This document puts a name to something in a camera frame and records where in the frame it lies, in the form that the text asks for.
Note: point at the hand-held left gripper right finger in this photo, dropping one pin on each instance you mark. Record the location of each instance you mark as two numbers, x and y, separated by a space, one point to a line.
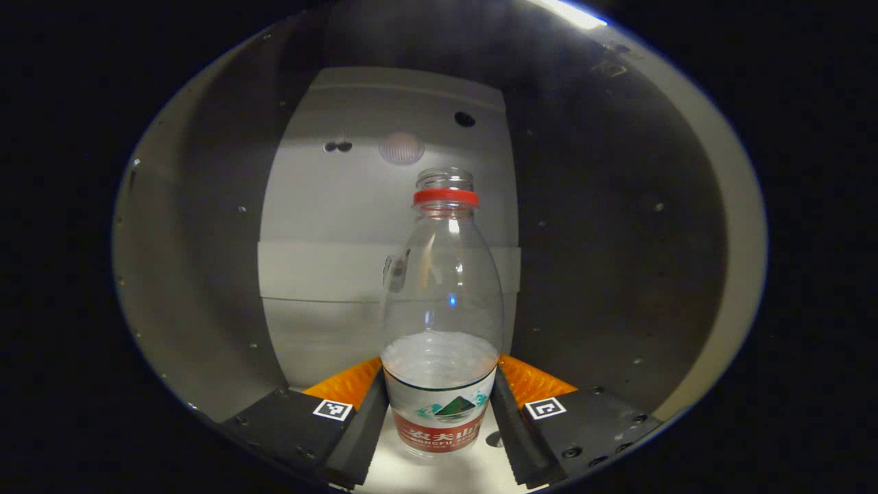
525 439

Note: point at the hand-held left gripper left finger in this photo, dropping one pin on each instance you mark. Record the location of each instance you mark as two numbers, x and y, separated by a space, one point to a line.
357 439

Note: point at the clear plastic bottle red label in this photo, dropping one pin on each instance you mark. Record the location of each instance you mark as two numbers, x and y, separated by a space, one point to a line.
442 288

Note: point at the beige cabinet door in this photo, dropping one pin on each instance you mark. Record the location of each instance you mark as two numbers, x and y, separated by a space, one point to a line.
741 240

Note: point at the long ceiling light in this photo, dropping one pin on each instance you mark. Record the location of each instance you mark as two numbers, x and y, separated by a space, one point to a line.
573 14

